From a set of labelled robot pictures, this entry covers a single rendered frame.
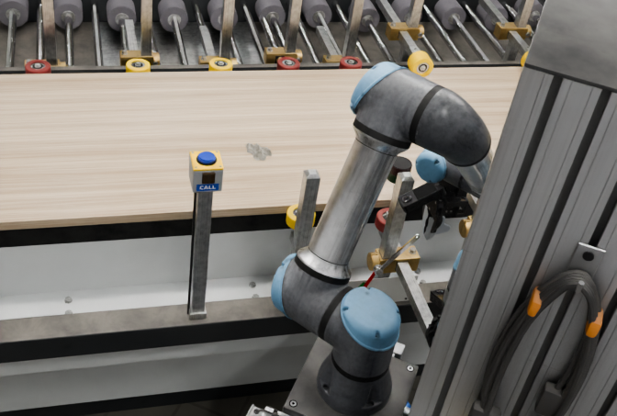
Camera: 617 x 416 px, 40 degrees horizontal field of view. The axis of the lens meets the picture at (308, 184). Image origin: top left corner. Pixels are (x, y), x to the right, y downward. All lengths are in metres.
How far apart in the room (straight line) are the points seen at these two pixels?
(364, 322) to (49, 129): 1.34
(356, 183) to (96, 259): 1.04
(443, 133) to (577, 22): 0.61
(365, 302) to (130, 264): 0.99
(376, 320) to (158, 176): 1.02
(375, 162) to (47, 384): 1.55
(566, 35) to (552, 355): 0.37
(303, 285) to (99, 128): 1.15
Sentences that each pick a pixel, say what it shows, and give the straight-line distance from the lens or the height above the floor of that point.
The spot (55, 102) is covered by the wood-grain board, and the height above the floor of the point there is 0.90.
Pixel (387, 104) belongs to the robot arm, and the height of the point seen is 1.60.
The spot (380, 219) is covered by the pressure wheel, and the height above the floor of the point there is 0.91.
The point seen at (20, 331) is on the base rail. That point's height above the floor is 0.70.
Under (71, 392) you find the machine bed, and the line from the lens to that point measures 2.83.
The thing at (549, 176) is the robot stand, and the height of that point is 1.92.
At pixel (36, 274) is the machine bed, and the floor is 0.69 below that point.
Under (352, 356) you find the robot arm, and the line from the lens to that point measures 1.61.
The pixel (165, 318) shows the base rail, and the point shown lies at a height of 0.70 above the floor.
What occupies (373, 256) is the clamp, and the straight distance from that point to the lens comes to 2.28.
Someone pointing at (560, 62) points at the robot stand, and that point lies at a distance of 0.83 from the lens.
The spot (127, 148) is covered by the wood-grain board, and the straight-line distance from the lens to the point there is 2.51.
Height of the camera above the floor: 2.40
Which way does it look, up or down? 38 degrees down
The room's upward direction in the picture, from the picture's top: 9 degrees clockwise
